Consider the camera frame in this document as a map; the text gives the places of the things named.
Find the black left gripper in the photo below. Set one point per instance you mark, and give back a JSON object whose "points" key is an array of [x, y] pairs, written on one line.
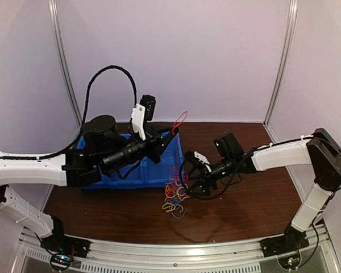
{"points": [[157, 144]]}

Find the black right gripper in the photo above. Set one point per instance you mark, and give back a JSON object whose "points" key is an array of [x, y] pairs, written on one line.
{"points": [[204, 176]]}

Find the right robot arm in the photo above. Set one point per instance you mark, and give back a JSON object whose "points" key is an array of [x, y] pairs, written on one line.
{"points": [[318, 149]]}

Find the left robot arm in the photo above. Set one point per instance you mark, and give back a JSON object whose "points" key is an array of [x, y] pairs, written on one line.
{"points": [[46, 169]]}

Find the blue plastic bin right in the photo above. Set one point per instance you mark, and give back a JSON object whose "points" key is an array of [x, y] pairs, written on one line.
{"points": [[156, 175]]}

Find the blue plastic bin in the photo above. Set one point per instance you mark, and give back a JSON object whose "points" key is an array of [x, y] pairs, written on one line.
{"points": [[81, 145], [156, 175], [130, 179]]}

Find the blue plastic bin middle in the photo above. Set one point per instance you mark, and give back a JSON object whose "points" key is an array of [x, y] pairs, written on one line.
{"points": [[130, 179]]}

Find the blue plastic bin left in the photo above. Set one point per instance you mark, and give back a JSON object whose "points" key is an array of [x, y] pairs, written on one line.
{"points": [[81, 145]]}

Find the right circuit board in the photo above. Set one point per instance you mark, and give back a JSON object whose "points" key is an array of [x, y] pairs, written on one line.
{"points": [[289, 262]]}

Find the circuit board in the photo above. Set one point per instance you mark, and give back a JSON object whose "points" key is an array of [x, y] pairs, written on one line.
{"points": [[289, 262], [60, 262]]}

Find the left circuit board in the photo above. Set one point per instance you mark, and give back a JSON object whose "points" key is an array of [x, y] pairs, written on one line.
{"points": [[60, 262]]}

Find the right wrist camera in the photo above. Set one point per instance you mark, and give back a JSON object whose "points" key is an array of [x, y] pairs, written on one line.
{"points": [[196, 158]]}

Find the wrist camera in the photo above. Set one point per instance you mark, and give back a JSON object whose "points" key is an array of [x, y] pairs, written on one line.
{"points": [[141, 114], [196, 158]]}

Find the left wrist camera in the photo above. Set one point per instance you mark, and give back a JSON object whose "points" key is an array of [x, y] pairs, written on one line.
{"points": [[141, 114]]}

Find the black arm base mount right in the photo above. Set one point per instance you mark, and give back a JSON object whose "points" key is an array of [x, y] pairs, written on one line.
{"points": [[282, 244]]}

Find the aluminium front rail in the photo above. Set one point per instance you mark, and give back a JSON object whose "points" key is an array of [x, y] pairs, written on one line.
{"points": [[235, 256]]}

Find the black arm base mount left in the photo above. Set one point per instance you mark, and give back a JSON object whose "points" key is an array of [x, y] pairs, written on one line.
{"points": [[70, 246]]}

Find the left aluminium frame post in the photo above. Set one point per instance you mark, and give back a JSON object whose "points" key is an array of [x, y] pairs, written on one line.
{"points": [[63, 64]]}

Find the aluminium frame post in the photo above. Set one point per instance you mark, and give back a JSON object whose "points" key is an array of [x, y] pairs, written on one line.
{"points": [[285, 52], [63, 64]]}

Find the right aluminium frame post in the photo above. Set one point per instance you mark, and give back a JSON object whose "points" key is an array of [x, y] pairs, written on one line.
{"points": [[285, 52]]}

